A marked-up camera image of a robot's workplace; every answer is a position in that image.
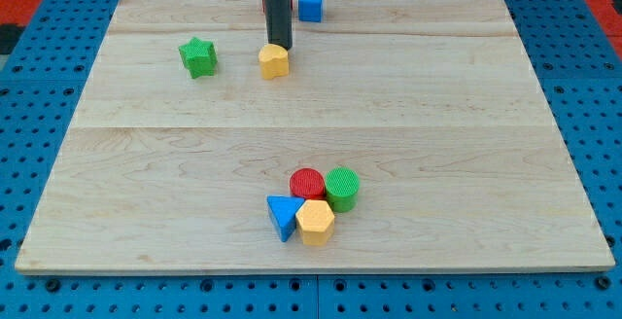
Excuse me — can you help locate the yellow heart block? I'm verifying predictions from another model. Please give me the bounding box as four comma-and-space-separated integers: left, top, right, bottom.
258, 44, 290, 80

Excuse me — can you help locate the green star block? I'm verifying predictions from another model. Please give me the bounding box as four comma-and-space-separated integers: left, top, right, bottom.
178, 37, 218, 79

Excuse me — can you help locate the red cylinder block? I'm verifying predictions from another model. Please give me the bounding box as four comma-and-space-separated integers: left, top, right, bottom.
289, 167, 326, 199

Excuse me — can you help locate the green cylinder block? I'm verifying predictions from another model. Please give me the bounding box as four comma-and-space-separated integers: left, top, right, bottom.
325, 167, 360, 213

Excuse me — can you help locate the blue triangle block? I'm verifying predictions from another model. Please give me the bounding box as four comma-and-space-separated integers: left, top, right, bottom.
266, 195, 305, 242

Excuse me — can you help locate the yellow hexagon block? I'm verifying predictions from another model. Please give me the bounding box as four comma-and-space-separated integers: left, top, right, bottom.
295, 199, 335, 246

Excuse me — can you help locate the light wooden board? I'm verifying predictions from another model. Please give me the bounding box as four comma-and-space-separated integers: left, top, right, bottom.
16, 0, 614, 276

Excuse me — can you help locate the blue cube block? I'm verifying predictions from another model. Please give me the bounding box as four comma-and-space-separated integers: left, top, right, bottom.
298, 0, 323, 22

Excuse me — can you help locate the red block behind rod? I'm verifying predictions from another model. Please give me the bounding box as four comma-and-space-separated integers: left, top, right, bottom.
261, 0, 294, 15

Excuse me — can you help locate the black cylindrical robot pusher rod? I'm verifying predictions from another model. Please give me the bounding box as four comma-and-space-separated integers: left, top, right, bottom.
263, 0, 293, 51

